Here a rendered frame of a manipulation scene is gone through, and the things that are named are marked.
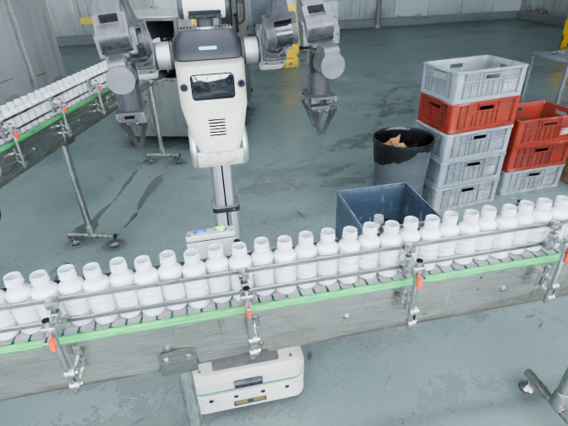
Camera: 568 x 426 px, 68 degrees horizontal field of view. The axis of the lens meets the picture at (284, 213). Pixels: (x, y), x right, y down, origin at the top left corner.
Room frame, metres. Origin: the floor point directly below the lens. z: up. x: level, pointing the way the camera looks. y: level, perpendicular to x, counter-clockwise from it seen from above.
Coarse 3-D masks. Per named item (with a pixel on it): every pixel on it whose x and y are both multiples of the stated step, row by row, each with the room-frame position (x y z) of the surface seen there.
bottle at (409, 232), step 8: (408, 216) 0.98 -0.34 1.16; (408, 224) 0.95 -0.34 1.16; (416, 224) 0.95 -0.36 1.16; (400, 232) 0.97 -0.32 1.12; (408, 232) 0.95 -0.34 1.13; (416, 232) 0.95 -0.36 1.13; (408, 240) 0.94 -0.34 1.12; (416, 240) 0.94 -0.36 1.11; (416, 248) 0.94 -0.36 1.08; (400, 256) 0.95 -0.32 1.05; (416, 256) 0.95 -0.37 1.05; (400, 264) 0.95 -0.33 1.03
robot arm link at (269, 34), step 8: (272, 0) 1.38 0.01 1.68; (280, 0) 1.39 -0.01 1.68; (272, 8) 1.39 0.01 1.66; (280, 8) 1.39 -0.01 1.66; (264, 16) 1.41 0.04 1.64; (272, 16) 1.39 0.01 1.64; (280, 16) 1.39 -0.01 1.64; (288, 16) 1.40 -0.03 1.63; (296, 16) 1.42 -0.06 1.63; (264, 24) 1.41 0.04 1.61; (272, 24) 1.40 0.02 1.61; (296, 24) 1.42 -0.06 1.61; (264, 32) 1.43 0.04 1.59; (272, 32) 1.39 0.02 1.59; (296, 32) 1.41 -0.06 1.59; (264, 40) 1.44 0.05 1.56; (272, 40) 1.39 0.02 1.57; (296, 40) 1.41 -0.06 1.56; (272, 48) 1.41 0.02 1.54
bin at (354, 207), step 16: (336, 192) 1.54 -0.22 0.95; (352, 192) 1.56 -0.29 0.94; (368, 192) 1.57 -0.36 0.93; (384, 192) 1.59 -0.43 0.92; (400, 192) 1.60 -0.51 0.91; (416, 192) 1.51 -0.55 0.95; (336, 208) 1.54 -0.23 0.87; (352, 208) 1.56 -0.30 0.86; (368, 208) 1.57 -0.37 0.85; (384, 208) 1.59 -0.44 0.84; (400, 208) 1.60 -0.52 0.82; (416, 208) 1.49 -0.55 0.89; (432, 208) 1.38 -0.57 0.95; (336, 224) 1.54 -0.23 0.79; (352, 224) 1.35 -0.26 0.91; (400, 224) 1.28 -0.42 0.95
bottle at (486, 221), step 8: (488, 208) 1.03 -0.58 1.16; (480, 216) 1.02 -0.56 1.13; (488, 216) 1.00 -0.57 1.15; (480, 224) 1.00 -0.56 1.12; (488, 224) 0.99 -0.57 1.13; (496, 224) 1.00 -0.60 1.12; (480, 240) 0.99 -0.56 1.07; (488, 240) 0.98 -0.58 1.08; (480, 248) 0.99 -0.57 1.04; (488, 248) 0.98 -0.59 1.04; (480, 256) 0.98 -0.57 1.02; (488, 256) 0.99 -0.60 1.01
